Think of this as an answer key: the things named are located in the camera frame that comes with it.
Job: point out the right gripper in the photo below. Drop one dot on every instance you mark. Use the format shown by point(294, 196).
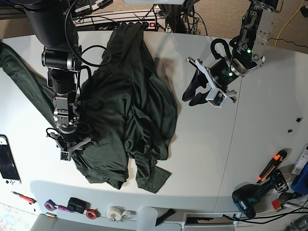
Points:
point(70, 142)

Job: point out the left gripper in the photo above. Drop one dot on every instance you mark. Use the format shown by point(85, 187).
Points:
point(206, 78)

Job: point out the dark green t-shirt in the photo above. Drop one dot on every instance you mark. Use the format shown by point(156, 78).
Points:
point(131, 112)

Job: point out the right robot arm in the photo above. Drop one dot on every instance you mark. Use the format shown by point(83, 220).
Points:
point(54, 28)

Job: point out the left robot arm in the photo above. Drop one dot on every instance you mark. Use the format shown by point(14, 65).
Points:
point(234, 59)

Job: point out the white handheld game console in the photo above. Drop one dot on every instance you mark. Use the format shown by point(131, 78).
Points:
point(8, 169)

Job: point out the purple tape roll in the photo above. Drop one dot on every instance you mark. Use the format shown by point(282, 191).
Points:
point(50, 205)

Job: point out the red screwdriver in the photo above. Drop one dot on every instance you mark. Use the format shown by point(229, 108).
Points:
point(31, 201)

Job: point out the red tape roll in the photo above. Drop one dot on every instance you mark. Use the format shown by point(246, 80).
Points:
point(92, 214)

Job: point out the black power strip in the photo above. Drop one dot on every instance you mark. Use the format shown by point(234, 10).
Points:
point(148, 25)

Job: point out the white tape dispenser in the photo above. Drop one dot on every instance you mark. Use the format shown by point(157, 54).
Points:
point(117, 214)

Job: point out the orange black utility knife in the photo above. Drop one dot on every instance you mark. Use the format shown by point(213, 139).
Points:
point(272, 164)

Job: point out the teal black power drill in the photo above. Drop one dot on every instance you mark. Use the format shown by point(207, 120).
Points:
point(247, 196)

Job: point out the red square tag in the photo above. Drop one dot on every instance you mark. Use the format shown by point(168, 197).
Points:
point(277, 204)

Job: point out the blue box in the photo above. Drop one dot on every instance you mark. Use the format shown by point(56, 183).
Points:
point(300, 184)

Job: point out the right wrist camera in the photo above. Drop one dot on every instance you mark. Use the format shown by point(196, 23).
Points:
point(65, 156)

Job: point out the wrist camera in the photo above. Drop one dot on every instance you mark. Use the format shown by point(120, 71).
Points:
point(216, 98)
point(65, 156)

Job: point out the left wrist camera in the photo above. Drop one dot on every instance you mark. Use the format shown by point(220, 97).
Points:
point(216, 98)

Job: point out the black action camera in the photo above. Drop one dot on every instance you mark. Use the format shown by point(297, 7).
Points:
point(77, 205)

